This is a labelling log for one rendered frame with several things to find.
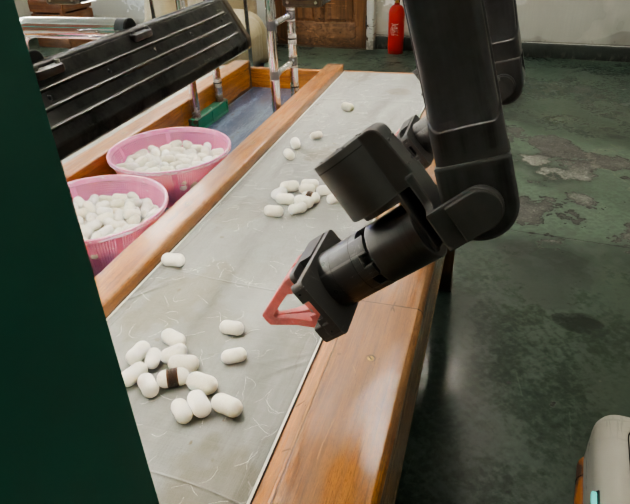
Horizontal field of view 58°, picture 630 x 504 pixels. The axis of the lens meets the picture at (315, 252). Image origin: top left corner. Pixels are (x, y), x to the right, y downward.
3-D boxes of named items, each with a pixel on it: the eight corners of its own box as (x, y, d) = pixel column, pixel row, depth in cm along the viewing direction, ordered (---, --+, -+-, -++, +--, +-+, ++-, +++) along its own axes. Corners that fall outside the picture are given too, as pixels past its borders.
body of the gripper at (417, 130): (397, 141, 92) (434, 113, 88) (407, 119, 100) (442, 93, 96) (421, 171, 93) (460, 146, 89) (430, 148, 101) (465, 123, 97)
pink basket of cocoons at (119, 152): (253, 169, 137) (249, 130, 132) (203, 221, 116) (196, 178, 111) (155, 159, 144) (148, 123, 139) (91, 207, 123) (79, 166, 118)
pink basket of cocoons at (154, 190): (184, 212, 119) (176, 170, 114) (165, 285, 97) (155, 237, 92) (54, 221, 118) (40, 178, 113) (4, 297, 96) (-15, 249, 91)
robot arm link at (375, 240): (452, 262, 46) (461, 234, 51) (403, 194, 45) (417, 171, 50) (385, 296, 50) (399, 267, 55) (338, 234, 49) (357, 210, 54)
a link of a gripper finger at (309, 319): (236, 308, 57) (303, 267, 52) (261, 270, 63) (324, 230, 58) (280, 356, 59) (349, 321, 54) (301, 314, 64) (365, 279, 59)
